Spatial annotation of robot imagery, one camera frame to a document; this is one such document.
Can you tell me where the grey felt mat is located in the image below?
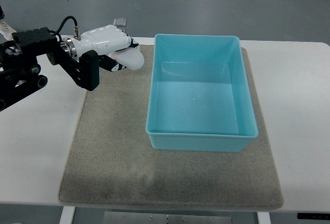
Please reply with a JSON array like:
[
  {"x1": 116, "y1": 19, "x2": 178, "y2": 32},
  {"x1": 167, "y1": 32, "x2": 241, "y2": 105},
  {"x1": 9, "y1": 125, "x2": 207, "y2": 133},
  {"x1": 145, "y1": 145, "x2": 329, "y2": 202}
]
[{"x1": 58, "y1": 45, "x2": 284, "y2": 211}]

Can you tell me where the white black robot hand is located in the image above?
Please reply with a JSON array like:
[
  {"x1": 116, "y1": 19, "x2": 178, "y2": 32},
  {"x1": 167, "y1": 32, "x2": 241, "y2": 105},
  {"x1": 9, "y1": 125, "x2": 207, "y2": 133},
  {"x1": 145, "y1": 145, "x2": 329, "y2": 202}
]
[{"x1": 61, "y1": 25, "x2": 140, "y2": 72}]

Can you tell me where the white plush rabbit toy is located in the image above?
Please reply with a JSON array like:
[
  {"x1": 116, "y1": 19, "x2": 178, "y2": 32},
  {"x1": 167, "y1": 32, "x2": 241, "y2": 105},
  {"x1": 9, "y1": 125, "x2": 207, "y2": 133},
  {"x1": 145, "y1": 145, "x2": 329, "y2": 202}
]
[{"x1": 109, "y1": 47, "x2": 145, "y2": 70}]

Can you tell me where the blue plastic box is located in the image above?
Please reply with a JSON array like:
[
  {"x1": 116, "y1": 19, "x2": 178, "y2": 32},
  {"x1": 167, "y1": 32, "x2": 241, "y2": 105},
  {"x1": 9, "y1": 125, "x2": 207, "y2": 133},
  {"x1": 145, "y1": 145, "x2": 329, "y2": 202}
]
[{"x1": 146, "y1": 34, "x2": 259, "y2": 152}]

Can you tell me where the white table leg right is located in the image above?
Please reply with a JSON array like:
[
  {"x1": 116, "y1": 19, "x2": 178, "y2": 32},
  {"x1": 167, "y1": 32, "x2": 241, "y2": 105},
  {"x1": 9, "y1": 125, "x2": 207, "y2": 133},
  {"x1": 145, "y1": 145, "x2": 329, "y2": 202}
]
[{"x1": 257, "y1": 212, "x2": 271, "y2": 224}]

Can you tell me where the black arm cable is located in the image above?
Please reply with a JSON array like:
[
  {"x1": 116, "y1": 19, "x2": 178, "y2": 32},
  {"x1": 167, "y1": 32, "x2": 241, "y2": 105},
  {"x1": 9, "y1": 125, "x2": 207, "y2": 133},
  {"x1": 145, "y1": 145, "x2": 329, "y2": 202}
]
[{"x1": 48, "y1": 15, "x2": 80, "y2": 40}]

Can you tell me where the black table control panel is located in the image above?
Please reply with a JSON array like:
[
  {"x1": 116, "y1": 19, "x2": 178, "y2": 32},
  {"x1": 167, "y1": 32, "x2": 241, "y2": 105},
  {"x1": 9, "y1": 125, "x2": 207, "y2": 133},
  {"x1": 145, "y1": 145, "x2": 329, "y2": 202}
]
[{"x1": 297, "y1": 213, "x2": 330, "y2": 220}]

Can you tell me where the white table leg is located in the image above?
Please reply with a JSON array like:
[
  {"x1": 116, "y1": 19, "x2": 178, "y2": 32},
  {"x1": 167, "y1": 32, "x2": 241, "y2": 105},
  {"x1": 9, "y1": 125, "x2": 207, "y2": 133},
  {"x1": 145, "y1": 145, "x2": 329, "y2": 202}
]
[
  {"x1": 257, "y1": 212, "x2": 271, "y2": 224},
  {"x1": 59, "y1": 206, "x2": 76, "y2": 224}
]

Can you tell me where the white table leg left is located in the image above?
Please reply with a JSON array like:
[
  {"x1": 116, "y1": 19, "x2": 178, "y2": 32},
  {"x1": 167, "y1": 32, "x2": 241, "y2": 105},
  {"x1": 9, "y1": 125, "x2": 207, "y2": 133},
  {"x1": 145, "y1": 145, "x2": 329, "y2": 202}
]
[{"x1": 59, "y1": 206, "x2": 76, "y2": 224}]

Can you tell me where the metal table base plate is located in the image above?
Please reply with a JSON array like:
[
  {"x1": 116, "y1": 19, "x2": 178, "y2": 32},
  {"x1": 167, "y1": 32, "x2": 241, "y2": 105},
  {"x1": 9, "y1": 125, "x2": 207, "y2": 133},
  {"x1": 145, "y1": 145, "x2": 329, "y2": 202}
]
[{"x1": 103, "y1": 211, "x2": 233, "y2": 224}]

